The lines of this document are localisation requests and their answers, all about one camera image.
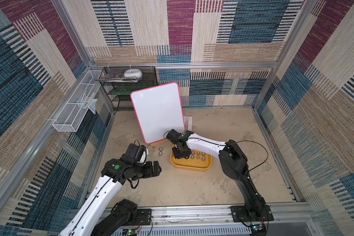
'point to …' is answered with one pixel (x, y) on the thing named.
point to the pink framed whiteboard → (159, 109)
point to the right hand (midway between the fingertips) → (178, 154)
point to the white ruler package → (188, 120)
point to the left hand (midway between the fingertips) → (153, 170)
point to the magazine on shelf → (118, 77)
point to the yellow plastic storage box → (198, 160)
